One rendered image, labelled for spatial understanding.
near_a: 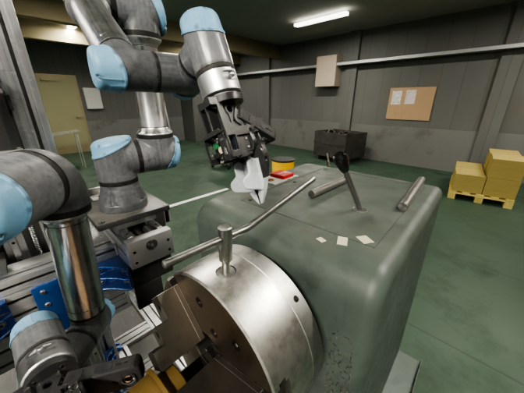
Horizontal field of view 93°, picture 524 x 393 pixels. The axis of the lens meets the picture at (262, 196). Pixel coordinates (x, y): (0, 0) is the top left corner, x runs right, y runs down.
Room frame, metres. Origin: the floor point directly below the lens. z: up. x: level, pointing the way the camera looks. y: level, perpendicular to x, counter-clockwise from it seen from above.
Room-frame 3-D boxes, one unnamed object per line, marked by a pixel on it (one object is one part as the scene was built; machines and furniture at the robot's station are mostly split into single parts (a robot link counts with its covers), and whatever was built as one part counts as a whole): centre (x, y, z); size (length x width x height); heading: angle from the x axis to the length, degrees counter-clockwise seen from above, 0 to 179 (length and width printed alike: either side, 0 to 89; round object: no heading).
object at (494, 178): (4.01, -3.71, 0.35); 1.19 x 0.88 x 0.70; 137
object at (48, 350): (0.29, 0.36, 1.08); 0.08 x 0.05 x 0.08; 138
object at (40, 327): (0.34, 0.42, 1.07); 0.11 x 0.08 x 0.09; 48
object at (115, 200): (0.79, 0.48, 1.21); 0.15 x 0.15 x 0.10
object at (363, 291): (0.66, -0.19, 1.06); 0.59 x 0.48 x 0.39; 138
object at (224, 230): (0.34, 0.06, 1.26); 0.02 x 0.02 x 0.12
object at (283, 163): (4.00, -0.35, 0.30); 0.38 x 0.38 x 0.61
